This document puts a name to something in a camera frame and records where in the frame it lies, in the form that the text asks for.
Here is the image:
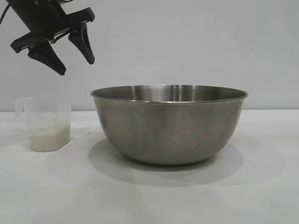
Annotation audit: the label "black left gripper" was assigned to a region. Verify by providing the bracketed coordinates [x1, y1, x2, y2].
[6, 0, 96, 76]

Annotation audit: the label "clear plastic measuring cup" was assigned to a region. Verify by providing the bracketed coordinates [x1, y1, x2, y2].
[15, 95, 72, 152]

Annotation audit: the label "white rice grains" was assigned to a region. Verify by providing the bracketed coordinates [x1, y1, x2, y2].
[29, 123, 71, 152]

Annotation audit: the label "stainless steel mixing bowl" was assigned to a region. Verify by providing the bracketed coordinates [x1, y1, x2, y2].
[90, 84, 249, 166]

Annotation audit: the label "black cable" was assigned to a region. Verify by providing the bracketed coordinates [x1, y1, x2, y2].
[0, 3, 10, 24]

